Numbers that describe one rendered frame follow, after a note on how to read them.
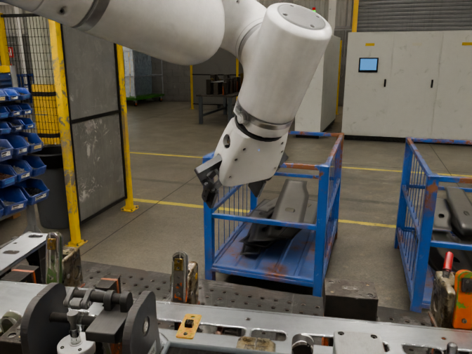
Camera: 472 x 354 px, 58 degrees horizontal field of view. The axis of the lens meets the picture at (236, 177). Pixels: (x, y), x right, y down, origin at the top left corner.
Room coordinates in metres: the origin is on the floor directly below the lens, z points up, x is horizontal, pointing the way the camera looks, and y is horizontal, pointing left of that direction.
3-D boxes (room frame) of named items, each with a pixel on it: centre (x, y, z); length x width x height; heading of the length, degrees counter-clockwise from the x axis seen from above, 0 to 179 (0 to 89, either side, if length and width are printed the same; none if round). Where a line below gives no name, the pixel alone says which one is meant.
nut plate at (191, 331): (0.80, 0.10, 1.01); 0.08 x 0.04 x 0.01; 171
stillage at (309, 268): (3.10, -0.35, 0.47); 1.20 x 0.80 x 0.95; 162
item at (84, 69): (3.84, 1.26, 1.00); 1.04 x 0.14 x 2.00; 163
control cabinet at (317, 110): (9.54, -1.81, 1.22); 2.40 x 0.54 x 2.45; 160
